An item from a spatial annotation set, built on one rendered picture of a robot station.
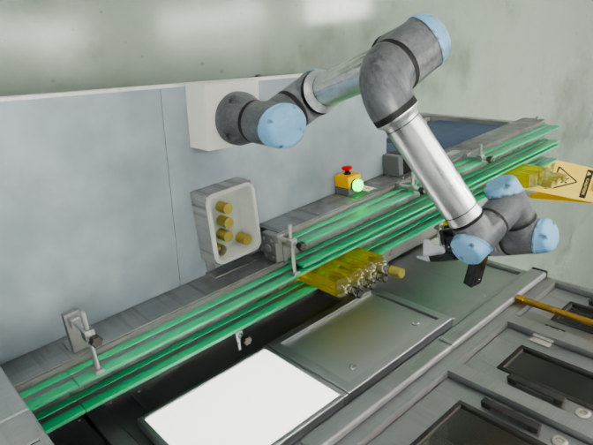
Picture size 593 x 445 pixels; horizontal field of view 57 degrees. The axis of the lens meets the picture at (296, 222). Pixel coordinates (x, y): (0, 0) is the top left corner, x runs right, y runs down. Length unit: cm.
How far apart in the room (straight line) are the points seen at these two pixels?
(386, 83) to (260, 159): 79
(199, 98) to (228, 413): 84
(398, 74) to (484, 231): 36
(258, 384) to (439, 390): 48
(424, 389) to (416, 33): 89
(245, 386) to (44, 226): 67
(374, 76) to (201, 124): 63
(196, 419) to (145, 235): 53
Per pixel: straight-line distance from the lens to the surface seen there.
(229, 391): 155
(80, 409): 149
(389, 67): 109
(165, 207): 163
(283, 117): 141
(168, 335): 152
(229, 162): 172
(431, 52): 117
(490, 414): 152
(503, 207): 124
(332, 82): 137
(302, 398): 148
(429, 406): 152
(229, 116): 152
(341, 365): 159
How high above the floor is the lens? 215
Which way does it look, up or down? 46 degrees down
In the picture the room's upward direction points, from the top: 108 degrees clockwise
